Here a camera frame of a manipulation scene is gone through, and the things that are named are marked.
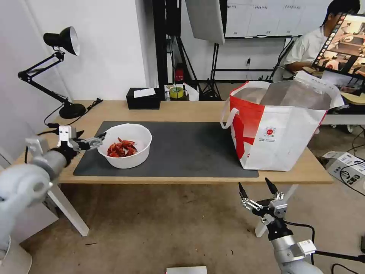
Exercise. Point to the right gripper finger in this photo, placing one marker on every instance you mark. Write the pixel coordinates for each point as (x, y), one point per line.
(249, 203)
(275, 194)

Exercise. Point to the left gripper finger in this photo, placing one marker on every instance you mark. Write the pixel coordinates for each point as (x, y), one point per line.
(79, 133)
(89, 143)

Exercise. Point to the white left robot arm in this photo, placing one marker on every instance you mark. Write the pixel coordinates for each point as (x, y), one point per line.
(22, 185)

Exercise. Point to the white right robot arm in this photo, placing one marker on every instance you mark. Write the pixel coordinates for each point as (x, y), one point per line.
(285, 251)

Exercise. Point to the white round takeout bowl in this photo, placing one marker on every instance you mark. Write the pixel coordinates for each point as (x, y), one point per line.
(134, 160)

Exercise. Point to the white and red takeout bag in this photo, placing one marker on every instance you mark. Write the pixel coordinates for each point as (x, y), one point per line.
(285, 142)

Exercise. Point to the white plastic bag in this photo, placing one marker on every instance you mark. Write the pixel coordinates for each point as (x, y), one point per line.
(191, 93)

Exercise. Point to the white table leg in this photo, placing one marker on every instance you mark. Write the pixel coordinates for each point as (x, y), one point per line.
(261, 229)
(68, 211)

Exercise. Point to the black articulated desk lamp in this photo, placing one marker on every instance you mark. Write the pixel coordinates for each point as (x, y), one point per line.
(71, 110)

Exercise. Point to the red crayfish shell scraps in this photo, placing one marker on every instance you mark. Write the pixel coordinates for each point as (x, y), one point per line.
(119, 149)

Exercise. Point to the black tissue box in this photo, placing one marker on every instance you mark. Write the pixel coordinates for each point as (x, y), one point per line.
(142, 103)

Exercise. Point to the white printed cardboard box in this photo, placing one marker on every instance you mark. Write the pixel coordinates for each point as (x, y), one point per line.
(342, 163)

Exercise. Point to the white paper tissue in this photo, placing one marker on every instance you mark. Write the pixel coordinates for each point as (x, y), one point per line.
(144, 92)

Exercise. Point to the dark grey desk mat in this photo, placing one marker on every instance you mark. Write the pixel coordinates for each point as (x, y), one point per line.
(185, 151)

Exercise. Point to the white robot front shell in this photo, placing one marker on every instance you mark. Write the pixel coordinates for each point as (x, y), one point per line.
(186, 270)

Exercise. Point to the yellow tape roll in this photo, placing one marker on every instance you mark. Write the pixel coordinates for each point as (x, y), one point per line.
(172, 96)

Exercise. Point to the white side desk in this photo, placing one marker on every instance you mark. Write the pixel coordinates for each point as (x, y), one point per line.
(348, 118)

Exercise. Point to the red canister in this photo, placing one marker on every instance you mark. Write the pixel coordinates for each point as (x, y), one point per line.
(179, 75)

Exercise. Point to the black light stand tripod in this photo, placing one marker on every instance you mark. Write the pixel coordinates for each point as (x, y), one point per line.
(214, 71)

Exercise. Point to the person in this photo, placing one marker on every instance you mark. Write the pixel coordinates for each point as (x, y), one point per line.
(305, 48)

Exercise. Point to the tilted computer monitor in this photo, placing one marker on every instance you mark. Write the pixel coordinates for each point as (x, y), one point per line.
(342, 42)

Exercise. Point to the white softbox light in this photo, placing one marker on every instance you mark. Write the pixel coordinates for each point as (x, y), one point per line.
(205, 20)

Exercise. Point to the white whiteboard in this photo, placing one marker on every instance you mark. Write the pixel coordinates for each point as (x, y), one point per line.
(271, 17)

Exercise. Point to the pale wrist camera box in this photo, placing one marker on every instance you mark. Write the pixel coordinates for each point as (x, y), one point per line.
(279, 209)
(65, 133)

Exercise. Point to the black metal frame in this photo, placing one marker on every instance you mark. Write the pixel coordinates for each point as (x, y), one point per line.
(159, 42)

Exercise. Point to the black wall plug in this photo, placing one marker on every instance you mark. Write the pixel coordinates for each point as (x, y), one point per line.
(249, 61)

